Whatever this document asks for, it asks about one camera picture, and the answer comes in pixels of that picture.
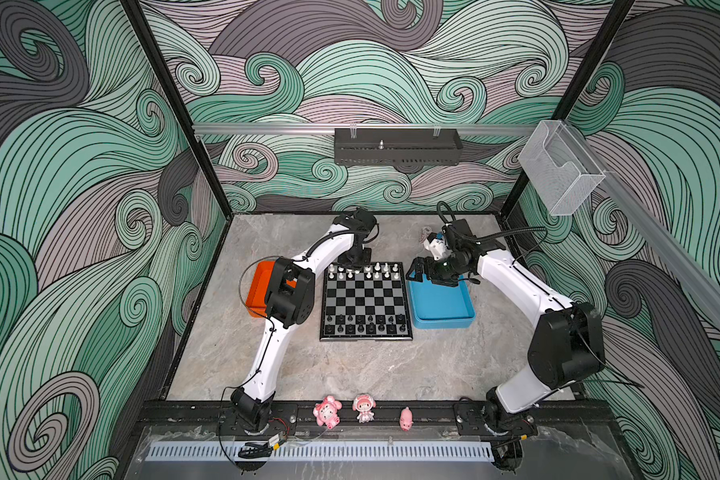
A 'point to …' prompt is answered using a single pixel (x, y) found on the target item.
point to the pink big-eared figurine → (326, 413)
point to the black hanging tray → (396, 146)
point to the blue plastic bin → (441, 307)
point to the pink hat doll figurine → (364, 403)
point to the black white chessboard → (370, 304)
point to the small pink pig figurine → (406, 419)
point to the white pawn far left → (331, 276)
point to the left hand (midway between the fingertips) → (361, 265)
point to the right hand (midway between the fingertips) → (421, 277)
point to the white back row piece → (331, 268)
